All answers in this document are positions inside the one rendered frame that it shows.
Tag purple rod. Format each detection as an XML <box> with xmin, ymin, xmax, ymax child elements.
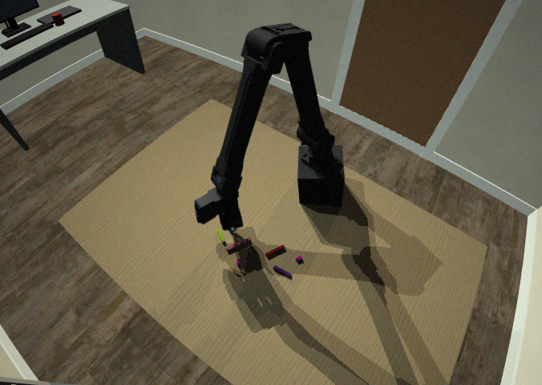
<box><xmin>273</xmin><ymin>266</ymin><xmax>291</xmax><ymax>277</ymax></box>

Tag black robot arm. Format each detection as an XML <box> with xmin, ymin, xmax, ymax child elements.
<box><xmin>194</xmin><ymin>23</ymin><xmax>341</xmax><ymax>225</ymax></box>

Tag red rod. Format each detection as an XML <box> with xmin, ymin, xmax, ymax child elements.
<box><xmin>265</xmin><ymin>245</ymin><xmax>285</xmax><ymax>257</ymax></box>

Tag pink rod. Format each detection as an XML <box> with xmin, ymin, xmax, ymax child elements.
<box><xmin>226</xmin><ymin>237</ymin><xmax>251</xmax><ymax>252</ymax></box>

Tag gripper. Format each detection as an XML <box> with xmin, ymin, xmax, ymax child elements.
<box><xmin>221</xmin><ymin>206</ymin><xmax>243</xmax><ymax>232</ymax></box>

